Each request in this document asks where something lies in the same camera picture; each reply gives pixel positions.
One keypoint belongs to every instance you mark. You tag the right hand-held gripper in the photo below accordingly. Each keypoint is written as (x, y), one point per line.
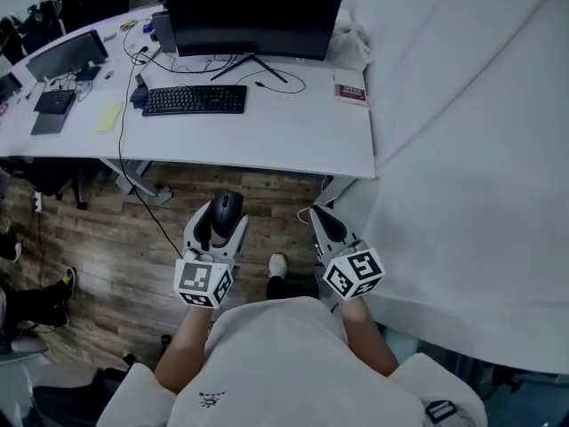
(353, 271)

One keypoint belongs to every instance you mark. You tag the white power strip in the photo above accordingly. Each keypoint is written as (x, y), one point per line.
(37, 201)

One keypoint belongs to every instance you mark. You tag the yellow notepad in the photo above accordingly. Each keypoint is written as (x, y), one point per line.
(109, 116)

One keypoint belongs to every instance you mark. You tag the black office chair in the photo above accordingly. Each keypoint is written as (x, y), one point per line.
(49, 178)

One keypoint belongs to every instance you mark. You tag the person's white shoe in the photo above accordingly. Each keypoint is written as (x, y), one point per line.
(277, 265)

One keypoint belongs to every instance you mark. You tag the person's black trouser leg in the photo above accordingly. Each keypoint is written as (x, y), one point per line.
(289, 288)

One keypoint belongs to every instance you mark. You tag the large black monitor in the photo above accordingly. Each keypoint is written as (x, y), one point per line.
(253, 16)

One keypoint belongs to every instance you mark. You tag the small black keyboard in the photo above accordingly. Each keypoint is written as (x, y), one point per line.
(55, 101)

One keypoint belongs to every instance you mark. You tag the grey laptop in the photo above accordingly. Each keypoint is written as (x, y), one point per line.
(46, 125)

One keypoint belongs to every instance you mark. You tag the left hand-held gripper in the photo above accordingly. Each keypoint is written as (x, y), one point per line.
(202, 278)

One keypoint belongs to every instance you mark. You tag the person's white shirt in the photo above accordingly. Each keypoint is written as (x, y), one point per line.
(289, 363)

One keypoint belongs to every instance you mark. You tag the person's right forearm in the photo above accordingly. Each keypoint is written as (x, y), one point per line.
(369, 340)

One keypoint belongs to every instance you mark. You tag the white desk leg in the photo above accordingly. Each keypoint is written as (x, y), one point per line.
(133, 178)

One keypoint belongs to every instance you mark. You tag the white plastic bag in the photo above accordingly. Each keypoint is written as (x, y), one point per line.
(351, 45)

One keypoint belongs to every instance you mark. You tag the red book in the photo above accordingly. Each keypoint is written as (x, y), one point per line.
(350, 92)

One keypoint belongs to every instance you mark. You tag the person's left forearm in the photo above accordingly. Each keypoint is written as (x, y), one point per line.
(182, 354)

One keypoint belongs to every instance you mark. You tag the small grey monitor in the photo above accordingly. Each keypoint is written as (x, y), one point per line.
(66, 56)

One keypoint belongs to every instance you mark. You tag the black computer mouse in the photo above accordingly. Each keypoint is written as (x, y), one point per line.
(226, 211)

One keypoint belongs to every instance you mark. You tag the white fabric curtain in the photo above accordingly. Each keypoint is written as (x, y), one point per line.
(467, 149)

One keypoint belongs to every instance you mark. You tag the small black device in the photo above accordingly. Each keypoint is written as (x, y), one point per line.
(139, 94)

